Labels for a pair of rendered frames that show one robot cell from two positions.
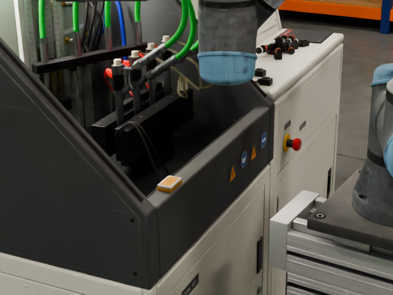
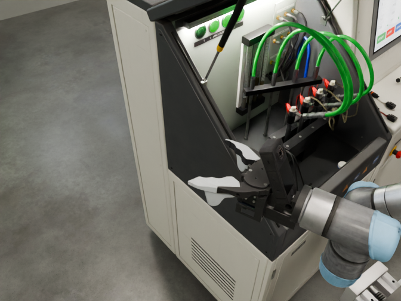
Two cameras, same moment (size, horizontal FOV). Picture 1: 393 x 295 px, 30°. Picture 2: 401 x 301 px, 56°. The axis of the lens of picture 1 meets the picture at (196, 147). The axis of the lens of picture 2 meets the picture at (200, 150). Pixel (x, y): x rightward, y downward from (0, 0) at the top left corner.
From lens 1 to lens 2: 66 cm
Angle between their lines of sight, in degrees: 30
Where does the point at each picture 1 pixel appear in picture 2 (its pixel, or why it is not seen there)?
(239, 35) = (351, 273)
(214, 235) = not seen: hidden behind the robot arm
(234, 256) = not seen: hidden behind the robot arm
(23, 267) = (212, 212)
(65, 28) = (271, 55)
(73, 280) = (234, 233)
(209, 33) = (330, 262)
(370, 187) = not seen: outside the picture
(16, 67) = (224, 134)
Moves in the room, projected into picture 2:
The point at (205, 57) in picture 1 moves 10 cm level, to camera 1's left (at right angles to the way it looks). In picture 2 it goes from (324, 267) to (273, 249)
